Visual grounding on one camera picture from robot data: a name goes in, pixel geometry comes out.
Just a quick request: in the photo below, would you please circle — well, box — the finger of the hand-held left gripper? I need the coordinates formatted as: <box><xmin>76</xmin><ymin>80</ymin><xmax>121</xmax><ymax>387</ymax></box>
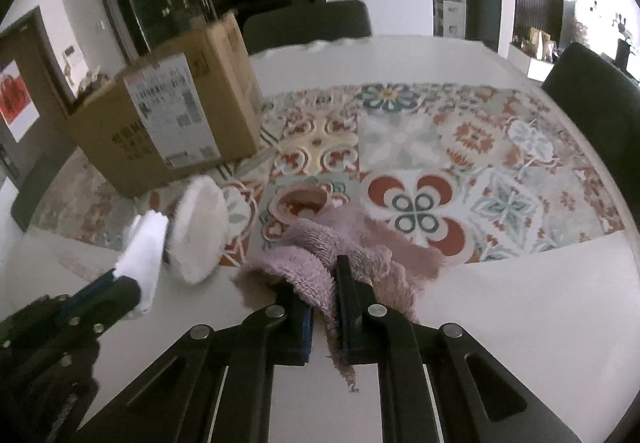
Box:
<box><xmin>70</xmin><ymin>279</ymin><xmax>142</xmax><ymax>334</ymax></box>
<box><xmin>55</xmin><ymin>271</ymin><xmax>117</xmax><ymax>324</ymax></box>

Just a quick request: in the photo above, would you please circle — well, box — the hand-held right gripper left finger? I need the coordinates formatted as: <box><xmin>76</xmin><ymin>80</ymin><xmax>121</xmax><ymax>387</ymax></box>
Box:
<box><xmin>75</xmin><ymin>284</ymin><xmax>317</xmax><ymax>443</ymax></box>

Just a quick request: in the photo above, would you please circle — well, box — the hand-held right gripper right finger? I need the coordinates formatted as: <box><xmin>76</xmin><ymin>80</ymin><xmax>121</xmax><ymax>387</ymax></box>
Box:
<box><xmin>334</xmin><ymin>254</ymin><xmax>581</xmax><ymax>443</ymax></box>

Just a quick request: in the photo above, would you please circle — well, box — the white cloth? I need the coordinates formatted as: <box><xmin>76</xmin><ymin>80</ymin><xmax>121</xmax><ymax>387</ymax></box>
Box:
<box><xmin>114</xmin><ymin>210</ymin><xmax>170</xmax><ymax>315</ymax></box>

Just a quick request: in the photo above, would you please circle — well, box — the mauve towel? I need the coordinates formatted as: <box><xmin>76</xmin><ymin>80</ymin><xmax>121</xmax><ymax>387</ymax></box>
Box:
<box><xmin>233</xmin><ymin>206</ymin><xmax>446</xmax><ymax>392</ymax></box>

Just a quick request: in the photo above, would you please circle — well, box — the cardboard box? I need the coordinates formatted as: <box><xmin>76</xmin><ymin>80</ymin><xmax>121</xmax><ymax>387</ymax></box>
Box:
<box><xmin>65</xmin><ymin>10</ymin><xmax>264</xmax><ymax>199</ymax></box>

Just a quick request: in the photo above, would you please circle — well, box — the patterned table runner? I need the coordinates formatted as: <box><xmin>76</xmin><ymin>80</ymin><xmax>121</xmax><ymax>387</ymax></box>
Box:
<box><xmin>30</xmin><ymin>82</ymin><xmax>626</xmax><ymax>270</ymax></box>

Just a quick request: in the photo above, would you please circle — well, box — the red and white door poster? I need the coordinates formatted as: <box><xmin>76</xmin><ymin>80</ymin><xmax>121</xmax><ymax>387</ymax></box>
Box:
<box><xmin>0</xmin><ymin>60</ymin><xmax>41</xmax><ymax>142</ymax></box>

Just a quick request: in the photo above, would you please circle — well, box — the plush toy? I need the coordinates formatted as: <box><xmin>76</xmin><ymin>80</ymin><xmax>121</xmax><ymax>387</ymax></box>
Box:
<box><xmin>76</xmin><ymin>68</ymin><xmax>115</xmax><ymax>100</ymax></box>

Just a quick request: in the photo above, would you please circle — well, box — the brown wooden door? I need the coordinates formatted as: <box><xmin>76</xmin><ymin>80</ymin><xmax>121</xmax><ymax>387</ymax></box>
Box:
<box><xmin>0</xmin><ymin>7</ymin><xmax>72</xmax><ymax>184</ymax></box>

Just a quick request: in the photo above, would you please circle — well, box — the dark dining chair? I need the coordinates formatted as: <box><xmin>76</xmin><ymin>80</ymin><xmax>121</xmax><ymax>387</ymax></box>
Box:
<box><xmin>541</xmin><ymin>42</ymin><xmax>640</xmax><ymax>226</ymax></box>
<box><xmin>242</xmin><ymin>0</ymin><xmax>374</xmax><ymax>55</ymax></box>

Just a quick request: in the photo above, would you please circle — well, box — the white side cabinet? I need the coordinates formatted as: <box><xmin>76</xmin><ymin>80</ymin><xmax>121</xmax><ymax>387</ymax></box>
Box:
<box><xmin>509</xmin><ymin>40</ymin><xmax>557</xmax><ymax>82</ymax></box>

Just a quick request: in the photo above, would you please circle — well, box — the picture frame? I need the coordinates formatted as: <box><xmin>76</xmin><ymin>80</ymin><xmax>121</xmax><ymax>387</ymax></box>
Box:
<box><xmin>529</xmin><ymin>27</ymin><xmax>555</xmax><ymax>61</ymax></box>

